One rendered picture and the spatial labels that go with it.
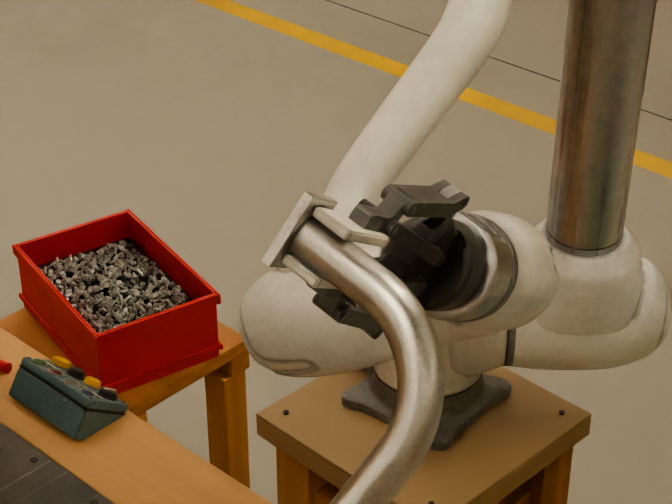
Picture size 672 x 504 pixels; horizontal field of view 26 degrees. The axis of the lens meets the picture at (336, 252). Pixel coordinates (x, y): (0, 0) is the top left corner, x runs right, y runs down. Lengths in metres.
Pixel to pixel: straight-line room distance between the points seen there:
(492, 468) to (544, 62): 3.40
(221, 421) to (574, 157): 0.88
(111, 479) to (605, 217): 0.73
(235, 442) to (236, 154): 2.23
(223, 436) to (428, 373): 1.55
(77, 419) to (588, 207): 0.74
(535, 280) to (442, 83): 0.28
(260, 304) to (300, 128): 3.45
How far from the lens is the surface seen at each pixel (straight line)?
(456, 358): 1.96
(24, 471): 1.99
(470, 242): 1.13
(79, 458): 2.00
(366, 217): 0.97
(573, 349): 1.96
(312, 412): 2.06
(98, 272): 2.42
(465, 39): 1.46
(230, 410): 2.42
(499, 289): 1.17
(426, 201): 1.03
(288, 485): 2.17
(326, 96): 4.96
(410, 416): 0.92
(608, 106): 1.77
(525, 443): 2.03
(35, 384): 2.08
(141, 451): 2.00
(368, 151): 1.41
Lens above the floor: 2.17
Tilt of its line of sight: 32 degrees down
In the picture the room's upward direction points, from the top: straight up
